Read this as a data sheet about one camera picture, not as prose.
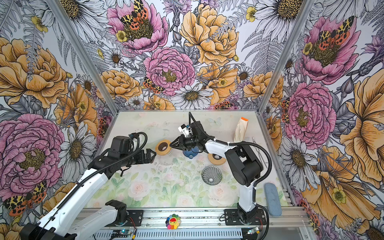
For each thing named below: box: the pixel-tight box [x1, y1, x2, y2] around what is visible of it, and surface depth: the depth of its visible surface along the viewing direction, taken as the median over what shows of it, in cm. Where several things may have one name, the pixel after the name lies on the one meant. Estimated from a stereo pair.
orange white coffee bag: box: [233, 116, 250, 143], surface depth 104 cm
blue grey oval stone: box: [264, 182, 282, 217], surface depth 79 cm
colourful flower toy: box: [165, 213, 182, 230], surface depth 74 cm
